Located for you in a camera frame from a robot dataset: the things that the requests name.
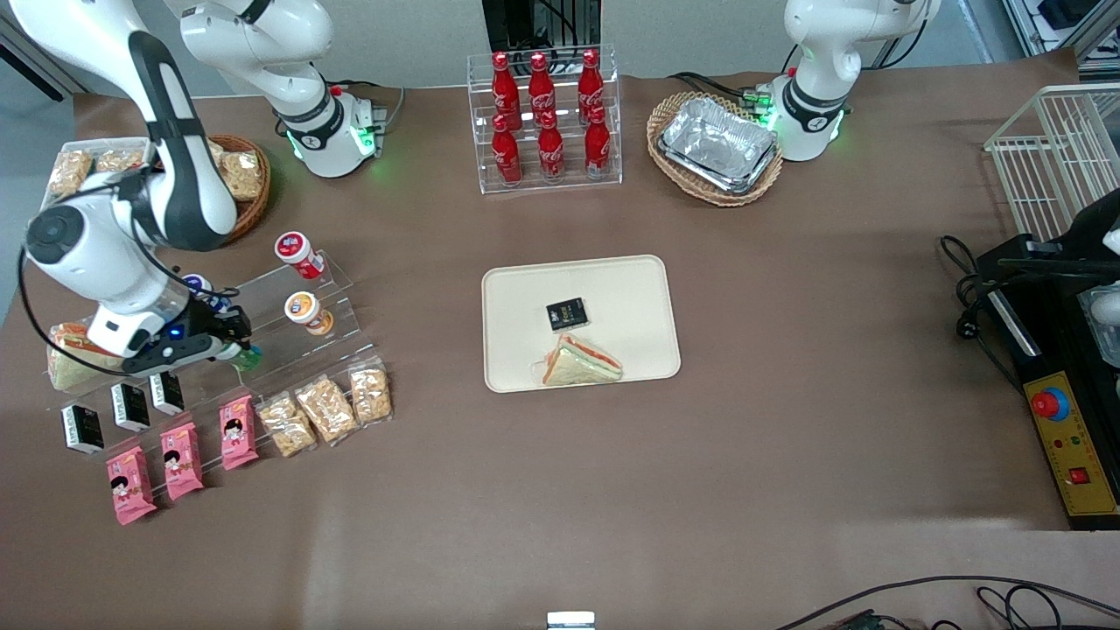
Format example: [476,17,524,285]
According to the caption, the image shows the aluminium frame structure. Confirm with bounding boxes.
[1002,0,1120,62]

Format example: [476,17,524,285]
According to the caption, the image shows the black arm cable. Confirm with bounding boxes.
[17,171,242,379]

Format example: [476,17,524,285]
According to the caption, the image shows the long black cable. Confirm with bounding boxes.
[774,575,1120,630]

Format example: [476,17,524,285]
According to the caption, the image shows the wicker basket with snacks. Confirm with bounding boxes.
[206,134,273,248]

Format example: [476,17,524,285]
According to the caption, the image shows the wrapped triangle sandwich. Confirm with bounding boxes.
[45,322,132,392]
[540,333,625,388]

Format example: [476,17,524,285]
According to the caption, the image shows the pink snack pack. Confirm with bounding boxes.
[106,445,159,527]
[160,422,206,502]
[219,394,261,472]

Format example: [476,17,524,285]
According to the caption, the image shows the aluminium foil tray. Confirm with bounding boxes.
[658,96,780,195]

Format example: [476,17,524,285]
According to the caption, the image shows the black machine power cable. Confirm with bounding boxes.
[939,234,1025,395]

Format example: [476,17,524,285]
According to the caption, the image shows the black cabinet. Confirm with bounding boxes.
[481,0,603,53]

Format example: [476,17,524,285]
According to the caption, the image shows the small black box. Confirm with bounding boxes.
[149,372,186,417]
[110,382,151,433]
[60,402,105,456]
[546,297,589,333]

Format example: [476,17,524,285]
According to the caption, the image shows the clear acrylic stepped stand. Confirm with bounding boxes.
[57,252,390,491]

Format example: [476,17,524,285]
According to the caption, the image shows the blue gum jar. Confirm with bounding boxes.
[182,273,235,314]

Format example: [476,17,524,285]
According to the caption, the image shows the red cola bottle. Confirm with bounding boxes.
[584,105,613,180]
[490,114,524,189]
[490,51,523,132]
[536,109,567,183]
[528,52,558,128]
[577,48,606,123]

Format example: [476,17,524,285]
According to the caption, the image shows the black tray sealing machine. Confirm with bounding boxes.
[976,188,1120,532]

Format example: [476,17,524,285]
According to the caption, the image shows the white wire basket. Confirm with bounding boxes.
[984,83,1120,244]

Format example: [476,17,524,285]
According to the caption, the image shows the clear peanut snack bag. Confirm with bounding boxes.
[256,391,319,459]
[294,374,361,448]
[94,147,147,174]
[219,150,265,202]
[347,356,394,428]
[48,150,95,198]

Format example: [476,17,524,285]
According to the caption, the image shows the looped black cable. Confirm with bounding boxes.
[976,584,1120,630]

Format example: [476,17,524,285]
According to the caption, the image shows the white plastic bin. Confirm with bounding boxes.
[61,137,158,189]

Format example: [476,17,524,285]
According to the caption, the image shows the clear acrylic bottle rack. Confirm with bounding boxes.
[466,44,624,195]

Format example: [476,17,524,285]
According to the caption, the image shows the wicker basket with foil tray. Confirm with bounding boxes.
[647,91,785,208]

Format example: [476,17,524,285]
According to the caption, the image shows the orange gum jar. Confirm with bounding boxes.
[284,291,335,338]

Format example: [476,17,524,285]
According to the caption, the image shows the red gum jar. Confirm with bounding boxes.
[274,231,326,281]

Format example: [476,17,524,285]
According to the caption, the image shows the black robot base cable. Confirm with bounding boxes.
[669,70,780,115]

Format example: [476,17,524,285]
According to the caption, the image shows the cream plastic tray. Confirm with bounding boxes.
[481,255,682,394]

